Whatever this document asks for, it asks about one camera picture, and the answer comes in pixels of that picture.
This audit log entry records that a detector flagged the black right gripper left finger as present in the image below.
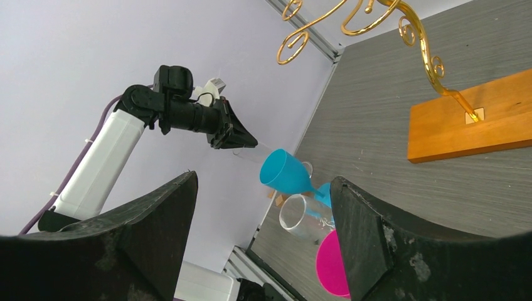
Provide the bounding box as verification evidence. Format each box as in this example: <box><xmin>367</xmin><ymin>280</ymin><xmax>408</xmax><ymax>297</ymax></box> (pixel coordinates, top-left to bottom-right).
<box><xmin>1</xmin><ymin>171</ymin><xmax>198</xmax><ymax>300</ymax></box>

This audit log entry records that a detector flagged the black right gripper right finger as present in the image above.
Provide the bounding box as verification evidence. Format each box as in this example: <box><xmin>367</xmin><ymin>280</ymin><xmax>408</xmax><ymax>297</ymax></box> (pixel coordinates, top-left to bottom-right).
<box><xmin>330</xmin><ymin>176</ymin><xmax>531</xmax><ymax>300</ymax></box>

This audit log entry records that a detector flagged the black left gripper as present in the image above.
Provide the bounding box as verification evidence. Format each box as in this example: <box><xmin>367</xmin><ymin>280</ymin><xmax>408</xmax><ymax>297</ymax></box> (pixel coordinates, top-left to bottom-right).
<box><xmin>153</xmin><ymin>65</ymin><xmax>258</xmax><ymax>149</ymax></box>

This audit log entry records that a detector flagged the pink plastic wine glass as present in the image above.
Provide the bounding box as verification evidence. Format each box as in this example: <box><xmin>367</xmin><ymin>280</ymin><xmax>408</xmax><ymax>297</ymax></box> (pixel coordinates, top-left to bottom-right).
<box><xmin>315</xmin><ymin>230</ymin><xmax>351</xmax><ymax>299</ymax></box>

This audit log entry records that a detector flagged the blue plastic wine glass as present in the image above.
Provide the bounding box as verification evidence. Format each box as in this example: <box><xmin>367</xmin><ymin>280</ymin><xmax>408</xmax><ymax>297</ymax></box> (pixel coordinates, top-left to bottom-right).
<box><xmin>259</xmin><ymin>149</ymin><xmax>331</xmax><ymax>207</ymax></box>

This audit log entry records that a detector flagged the clear wine glass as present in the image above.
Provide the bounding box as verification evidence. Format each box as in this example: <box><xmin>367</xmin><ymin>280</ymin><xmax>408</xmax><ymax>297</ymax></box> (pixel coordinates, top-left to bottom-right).
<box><xmin>279</xmin><ymin>194</ymin><xmax>336</xmax><ymax>245</ymax></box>

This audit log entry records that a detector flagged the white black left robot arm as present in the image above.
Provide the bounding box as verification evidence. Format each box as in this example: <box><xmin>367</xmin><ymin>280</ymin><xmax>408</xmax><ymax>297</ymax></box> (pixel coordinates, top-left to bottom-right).
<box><xmin>38</xmin><ymin>65</ymin><xmax>258</xmax><ymax>232</ymax></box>

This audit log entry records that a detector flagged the orange wooden rack base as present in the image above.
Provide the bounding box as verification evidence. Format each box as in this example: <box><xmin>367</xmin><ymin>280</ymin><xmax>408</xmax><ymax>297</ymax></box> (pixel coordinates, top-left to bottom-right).
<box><xmin>407</xmin><ymin>70</ymin><xmax>531</xmax><ymax>163</ymax></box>

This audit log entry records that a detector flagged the small wooden block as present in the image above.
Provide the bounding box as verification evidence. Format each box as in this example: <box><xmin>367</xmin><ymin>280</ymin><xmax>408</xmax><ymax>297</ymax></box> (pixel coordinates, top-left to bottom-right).
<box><xmin>268</xmin><ymin>189</ymin><xmax>290</xmax><ymax>207</ymax></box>

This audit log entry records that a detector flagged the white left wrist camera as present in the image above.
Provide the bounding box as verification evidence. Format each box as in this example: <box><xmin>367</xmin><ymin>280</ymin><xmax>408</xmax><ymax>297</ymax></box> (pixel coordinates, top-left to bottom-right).
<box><xmin>191</xmin><ymin>78</ymin><xmax>226</xmax><ymax>107</ymax></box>

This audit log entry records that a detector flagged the gold wire glass rack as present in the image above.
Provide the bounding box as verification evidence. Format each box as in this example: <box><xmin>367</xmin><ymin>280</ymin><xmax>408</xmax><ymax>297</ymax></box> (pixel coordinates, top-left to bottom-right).
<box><xmin>271</xmin><ymin>1</ymin><xmax>480</xmax><ymax>122</ymax></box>

